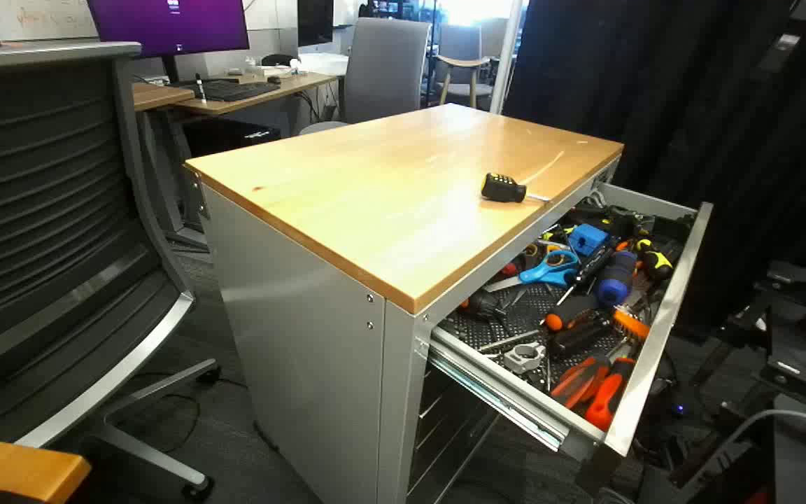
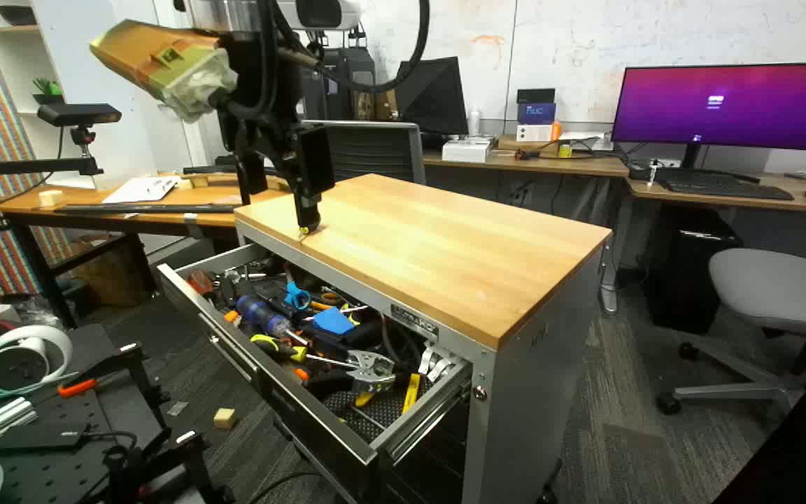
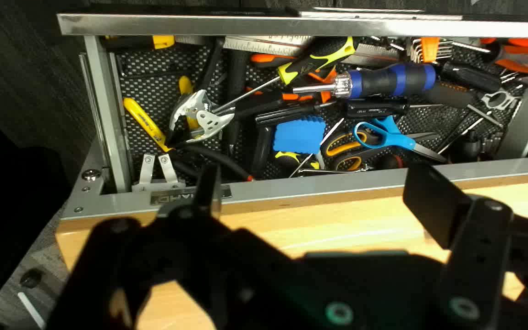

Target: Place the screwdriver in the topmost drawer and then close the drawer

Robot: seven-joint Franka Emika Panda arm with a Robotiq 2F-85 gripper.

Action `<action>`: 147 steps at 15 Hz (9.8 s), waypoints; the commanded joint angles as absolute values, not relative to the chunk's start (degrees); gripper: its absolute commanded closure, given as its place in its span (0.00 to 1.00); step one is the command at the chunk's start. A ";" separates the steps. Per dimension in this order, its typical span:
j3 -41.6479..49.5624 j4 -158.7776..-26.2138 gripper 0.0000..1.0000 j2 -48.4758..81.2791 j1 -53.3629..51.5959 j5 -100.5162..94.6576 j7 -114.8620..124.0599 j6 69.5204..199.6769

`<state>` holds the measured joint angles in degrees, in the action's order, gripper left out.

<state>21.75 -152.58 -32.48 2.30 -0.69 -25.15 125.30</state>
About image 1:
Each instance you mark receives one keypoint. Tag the wooden frame chair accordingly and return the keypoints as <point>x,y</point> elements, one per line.
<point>465,70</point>

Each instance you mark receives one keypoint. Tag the orange handled pliers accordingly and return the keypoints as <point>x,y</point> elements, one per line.
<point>593,387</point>

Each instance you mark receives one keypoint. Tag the blue handled scissors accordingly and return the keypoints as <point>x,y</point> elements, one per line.
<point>551,269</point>

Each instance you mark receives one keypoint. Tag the yellow black tool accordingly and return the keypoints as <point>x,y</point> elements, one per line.
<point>652,257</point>

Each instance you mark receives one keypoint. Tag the purple computer monitor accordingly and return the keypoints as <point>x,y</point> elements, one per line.
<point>172,26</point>

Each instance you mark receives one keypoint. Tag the open grey top drawer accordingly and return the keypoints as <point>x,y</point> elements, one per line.
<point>565,341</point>

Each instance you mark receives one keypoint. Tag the wooden office desk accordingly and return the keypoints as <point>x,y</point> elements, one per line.
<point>148,97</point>

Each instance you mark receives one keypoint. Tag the grey upholstered chair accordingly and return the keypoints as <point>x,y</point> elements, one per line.
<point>385,70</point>

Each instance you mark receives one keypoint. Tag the black yellow stubby screwdriver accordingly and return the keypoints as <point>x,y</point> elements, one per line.
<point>501,188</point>

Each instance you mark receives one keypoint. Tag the orange black screwdriver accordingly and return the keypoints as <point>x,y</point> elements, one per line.
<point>586,313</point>

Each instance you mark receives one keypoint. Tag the black keyboard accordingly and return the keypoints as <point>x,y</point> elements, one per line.
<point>230,91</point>

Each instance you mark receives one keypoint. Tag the blue handled screwdriver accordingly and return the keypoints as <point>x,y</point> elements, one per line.
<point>617,279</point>

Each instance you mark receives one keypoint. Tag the grey mesh office chair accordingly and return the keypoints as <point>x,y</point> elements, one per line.
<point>87,289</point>

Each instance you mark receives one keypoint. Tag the wooden top metal tool cabinet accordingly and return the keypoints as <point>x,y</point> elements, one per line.
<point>337,254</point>

